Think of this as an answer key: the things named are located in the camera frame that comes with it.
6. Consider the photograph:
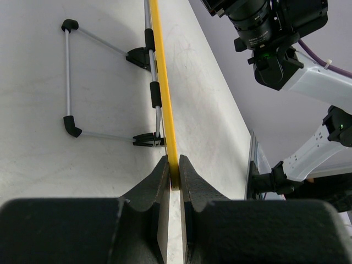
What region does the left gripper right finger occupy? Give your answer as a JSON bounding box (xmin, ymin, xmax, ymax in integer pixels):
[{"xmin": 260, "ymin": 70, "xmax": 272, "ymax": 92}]
[{"xmin": 179, "ymin": 155, "xmax": 351, "ymax": 263}]

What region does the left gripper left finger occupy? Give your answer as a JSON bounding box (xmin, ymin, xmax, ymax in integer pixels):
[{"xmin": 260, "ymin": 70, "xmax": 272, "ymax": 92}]
[{"xmin": 1, "ymin": 157, "xmax": 170, "ymax": 263}]

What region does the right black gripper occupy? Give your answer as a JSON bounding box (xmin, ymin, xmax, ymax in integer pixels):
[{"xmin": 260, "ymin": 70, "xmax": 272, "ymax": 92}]
[{"xmin": 202, "ymin": 1, "xmax": 328, "ymax": 52}]

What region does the yellow-framed whiteboard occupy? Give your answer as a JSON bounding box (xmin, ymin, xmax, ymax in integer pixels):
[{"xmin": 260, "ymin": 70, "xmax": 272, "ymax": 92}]
[{"xmin": 150, "ymin": 0, "xmax": 180, "ymax": 191}]

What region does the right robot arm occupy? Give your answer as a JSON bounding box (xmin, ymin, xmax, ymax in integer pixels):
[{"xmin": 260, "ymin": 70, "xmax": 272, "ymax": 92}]
[{"xmin": 195, "ymin": 1, "xmax": 351, "ymax": 212}]

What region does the aluminium mounting rail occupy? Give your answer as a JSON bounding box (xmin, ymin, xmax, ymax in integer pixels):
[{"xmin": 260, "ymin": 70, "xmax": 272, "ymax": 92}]
[{"xmin": 245, "ymin": 130, "xmax": 271, "ymax": 200}]

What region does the wire easel stand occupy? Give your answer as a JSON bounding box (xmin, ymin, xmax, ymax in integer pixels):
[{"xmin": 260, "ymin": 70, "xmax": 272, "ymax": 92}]
[{"xmin": 61, "ymin": 1, "xmax": 167, "ymax": 147}]

